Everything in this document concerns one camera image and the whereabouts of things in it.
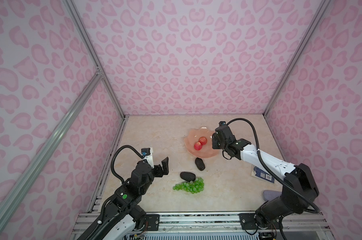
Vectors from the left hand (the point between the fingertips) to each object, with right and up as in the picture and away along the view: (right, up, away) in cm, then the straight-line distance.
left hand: (160, 156), depth 73 cm
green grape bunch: (+18, -17, +7) cm, 26 cm away
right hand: (+30, +7, +13) cm, 34 cm away
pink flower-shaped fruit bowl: (+26, 0, +23) cm, 35 cm away
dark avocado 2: (+14, -13, +11) cm, 22 cm away
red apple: (+24, +5, +27) cm, 36 cm away
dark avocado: (+21, -8, +17) cm, 28 cm away
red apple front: (+20, +2, +24) cm, 32 cm away
